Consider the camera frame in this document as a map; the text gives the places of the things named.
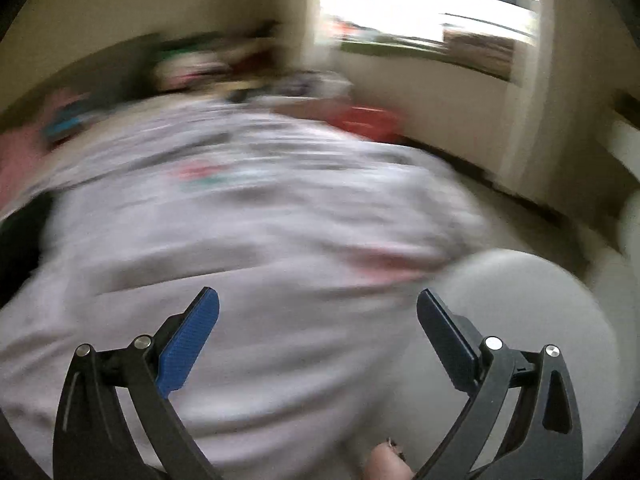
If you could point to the black sweater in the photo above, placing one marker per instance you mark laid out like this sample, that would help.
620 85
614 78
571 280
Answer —
20 245

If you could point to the bed with lilac sheet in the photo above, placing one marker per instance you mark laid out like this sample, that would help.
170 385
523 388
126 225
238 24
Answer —
250 220

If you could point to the cream curtain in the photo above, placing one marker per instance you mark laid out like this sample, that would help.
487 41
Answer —
545 60

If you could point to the pink quilt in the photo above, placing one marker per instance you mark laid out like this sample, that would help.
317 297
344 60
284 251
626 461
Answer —
20 160

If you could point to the stack of colourful folded clothes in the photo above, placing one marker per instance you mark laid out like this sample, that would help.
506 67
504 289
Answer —
72 120

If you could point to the white round stool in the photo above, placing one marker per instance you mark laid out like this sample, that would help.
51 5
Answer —
530 310

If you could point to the red thing on floor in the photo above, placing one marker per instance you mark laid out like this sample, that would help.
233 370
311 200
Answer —
365 122

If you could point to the white furniture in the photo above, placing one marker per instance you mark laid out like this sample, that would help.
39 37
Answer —
627 160

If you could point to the grey headboard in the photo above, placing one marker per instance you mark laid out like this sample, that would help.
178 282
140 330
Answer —
100 70

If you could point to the pile of mixed folded clothes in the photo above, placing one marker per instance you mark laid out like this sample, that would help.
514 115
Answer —
215 60

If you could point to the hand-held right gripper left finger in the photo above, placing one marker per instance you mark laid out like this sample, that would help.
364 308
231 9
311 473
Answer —
187 340

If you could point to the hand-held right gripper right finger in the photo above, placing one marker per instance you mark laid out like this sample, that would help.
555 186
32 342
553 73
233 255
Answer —
445 340

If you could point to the window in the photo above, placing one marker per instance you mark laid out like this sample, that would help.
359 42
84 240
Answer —
425 0

